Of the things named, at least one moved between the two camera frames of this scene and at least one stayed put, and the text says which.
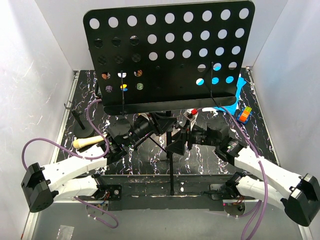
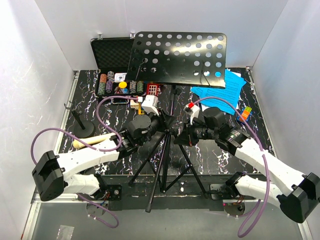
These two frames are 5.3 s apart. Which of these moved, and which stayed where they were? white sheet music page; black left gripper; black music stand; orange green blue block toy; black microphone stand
Moved: white sheet music page; black left gripper; black music stand
Stayed: orange green blue block toy; black microphone stand
